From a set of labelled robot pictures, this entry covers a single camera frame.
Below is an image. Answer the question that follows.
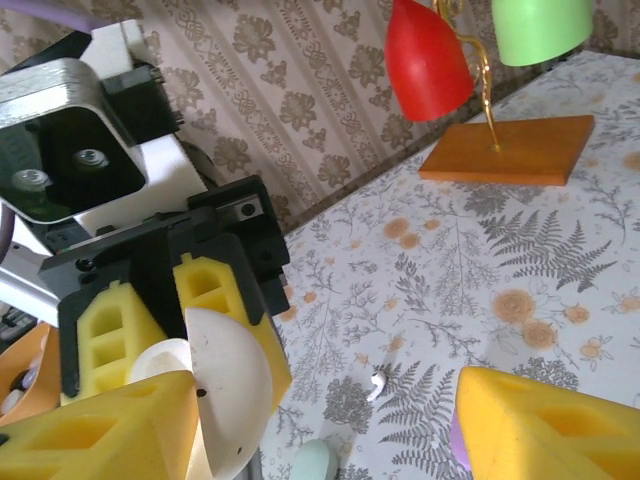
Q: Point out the wooden stand base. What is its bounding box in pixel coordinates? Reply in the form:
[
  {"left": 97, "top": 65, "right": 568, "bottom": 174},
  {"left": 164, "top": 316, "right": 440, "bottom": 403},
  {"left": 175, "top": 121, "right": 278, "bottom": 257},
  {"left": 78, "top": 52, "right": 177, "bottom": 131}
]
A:
[{"left": 418, "top": 114, "right": 596, "bottom": 187}]

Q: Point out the pink wine glass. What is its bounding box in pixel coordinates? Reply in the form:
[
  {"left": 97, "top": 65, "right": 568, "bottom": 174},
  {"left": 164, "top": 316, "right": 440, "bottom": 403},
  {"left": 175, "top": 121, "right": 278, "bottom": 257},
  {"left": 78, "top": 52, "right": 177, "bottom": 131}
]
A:
[{"left": 449, "top": 412, "right": 474, "bottom": 474}]

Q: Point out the mint green earbud case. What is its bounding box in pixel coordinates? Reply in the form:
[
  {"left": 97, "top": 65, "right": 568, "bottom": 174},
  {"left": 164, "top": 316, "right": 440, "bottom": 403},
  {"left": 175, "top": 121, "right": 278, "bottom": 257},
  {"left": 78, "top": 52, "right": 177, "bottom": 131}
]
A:
[{"left": 292, "top": 438, "right": 331, "bottom": 480}]

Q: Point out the green plastic wine glass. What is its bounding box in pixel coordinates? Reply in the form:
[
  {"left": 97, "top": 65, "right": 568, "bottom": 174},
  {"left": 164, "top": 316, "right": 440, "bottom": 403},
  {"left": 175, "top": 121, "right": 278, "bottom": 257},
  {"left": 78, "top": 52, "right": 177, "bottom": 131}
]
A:
[{"left": 489, "top": 0, "right": 594, "bottom": 67}]

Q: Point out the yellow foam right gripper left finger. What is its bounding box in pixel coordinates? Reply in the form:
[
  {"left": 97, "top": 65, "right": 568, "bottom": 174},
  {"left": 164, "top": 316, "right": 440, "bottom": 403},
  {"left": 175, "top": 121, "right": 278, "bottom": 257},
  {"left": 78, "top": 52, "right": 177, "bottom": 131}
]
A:
[{"left": 0, "top": 369, "right": 202, "bottom": 480}]

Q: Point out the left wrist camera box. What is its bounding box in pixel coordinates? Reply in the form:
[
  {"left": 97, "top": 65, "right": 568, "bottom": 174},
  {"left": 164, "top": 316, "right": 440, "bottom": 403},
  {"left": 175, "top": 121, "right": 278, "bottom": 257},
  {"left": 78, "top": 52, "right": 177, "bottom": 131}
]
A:
[{"left": 0, "top": 57, "right": 150, "bottom": 225}]

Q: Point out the gold wire glass stand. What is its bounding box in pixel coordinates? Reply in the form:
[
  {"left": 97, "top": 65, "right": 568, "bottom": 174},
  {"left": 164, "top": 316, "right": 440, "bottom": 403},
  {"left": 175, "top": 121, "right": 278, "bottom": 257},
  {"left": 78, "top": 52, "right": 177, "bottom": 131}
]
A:
[{"left": 432, "top": 0, "right": 501, "bottom": 151}]

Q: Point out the white wireless earbud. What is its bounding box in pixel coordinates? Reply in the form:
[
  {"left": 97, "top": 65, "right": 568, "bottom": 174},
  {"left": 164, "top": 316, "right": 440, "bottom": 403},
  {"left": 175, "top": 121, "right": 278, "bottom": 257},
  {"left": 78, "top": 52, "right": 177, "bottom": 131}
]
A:
[{"left": 368, "top": 369, "right": 387, "bottom": 404}]

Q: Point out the red plastic wine glass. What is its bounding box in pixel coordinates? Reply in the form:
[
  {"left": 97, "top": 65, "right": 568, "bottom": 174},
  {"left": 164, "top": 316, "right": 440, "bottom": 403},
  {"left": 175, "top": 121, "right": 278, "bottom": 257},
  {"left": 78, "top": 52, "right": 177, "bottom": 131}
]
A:
[{"left": 384, "top": 0, "right": 476, "bottom": 122}]

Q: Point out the orange container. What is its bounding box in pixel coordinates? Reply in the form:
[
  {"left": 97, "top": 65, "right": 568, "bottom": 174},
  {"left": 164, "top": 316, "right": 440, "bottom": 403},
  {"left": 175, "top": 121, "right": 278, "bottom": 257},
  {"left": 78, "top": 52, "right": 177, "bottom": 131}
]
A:
[{"left": 0, "top": 322, "right": 64, "bottom": 429}]

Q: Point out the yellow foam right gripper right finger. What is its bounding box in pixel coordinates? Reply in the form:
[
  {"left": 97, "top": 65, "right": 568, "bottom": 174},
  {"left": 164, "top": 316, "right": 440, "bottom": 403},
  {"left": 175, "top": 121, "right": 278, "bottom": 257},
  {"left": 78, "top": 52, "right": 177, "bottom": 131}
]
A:
[{"left": 457, "top": 366, "right": 640, "bottom": 480}]

